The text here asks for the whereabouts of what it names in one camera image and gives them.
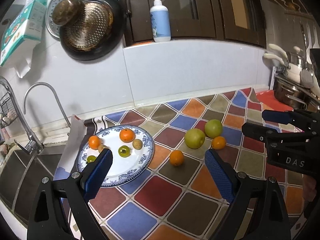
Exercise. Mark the person's right hand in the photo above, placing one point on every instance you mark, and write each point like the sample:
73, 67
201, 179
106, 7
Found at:
310, 187

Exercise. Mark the kiwi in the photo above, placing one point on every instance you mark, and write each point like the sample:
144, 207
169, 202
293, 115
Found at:
102, 148

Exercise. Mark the large steel pot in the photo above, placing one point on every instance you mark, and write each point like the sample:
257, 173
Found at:
287, 93

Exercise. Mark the large orange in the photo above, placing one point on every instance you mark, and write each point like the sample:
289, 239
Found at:
127, 135

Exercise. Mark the white paper sheet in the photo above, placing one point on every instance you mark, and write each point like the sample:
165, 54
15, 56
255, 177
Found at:
75, 135

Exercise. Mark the blue pump soap bottle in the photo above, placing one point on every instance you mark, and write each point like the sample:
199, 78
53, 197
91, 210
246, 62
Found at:
161, 22

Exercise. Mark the green white bag box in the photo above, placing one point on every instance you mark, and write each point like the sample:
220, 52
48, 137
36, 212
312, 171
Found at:
17, 30

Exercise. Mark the black frying pan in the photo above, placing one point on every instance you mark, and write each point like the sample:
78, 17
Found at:
117, 25

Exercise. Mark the small brass pot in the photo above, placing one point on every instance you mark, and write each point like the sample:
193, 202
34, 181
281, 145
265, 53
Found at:
66, 11

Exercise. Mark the green apple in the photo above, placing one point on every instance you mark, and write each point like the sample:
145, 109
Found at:
194, 138
213, 128

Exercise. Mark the brown longan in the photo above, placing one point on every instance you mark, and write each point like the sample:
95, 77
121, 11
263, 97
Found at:
138, 144

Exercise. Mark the red patterned mat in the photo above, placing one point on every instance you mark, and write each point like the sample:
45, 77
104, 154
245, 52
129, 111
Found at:
265, 97

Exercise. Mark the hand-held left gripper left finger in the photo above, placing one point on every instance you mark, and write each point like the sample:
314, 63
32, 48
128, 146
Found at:
97, 175

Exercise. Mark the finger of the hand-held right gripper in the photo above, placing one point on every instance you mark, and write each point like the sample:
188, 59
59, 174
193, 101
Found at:
275, 116
255, 130

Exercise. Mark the white plastic bag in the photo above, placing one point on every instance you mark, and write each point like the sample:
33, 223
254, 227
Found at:
25, 65

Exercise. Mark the colourful diamond tablecloth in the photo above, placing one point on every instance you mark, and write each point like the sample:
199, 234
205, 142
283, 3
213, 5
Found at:
175, 195

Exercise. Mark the tall steel spring faucet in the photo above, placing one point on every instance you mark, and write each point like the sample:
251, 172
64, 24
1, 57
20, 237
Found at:
27, 132

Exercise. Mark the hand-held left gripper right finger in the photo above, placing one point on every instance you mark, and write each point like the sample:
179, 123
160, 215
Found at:
220, 175

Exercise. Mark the slim gooseneck faucet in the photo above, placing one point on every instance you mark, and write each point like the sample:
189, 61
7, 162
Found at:
60, 105

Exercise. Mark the brass perforated colander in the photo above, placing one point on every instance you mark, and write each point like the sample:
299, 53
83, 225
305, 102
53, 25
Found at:
87, 30

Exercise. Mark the dark wooden window frame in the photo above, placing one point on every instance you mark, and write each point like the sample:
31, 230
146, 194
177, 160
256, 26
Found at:
217, 10

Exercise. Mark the small orange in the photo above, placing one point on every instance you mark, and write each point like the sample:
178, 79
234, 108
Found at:
94, 142
219, 142
176, 157

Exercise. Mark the blue rimmed white plate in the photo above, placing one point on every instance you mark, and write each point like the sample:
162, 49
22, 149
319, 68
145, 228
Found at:
125, 165

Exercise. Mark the steel lidded pot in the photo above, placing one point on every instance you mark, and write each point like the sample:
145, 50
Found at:
297, 60

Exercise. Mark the steel sink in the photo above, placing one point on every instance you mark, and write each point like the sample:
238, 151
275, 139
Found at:
25, 175

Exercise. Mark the white spoon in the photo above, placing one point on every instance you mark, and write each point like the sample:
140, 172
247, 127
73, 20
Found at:
315, 37

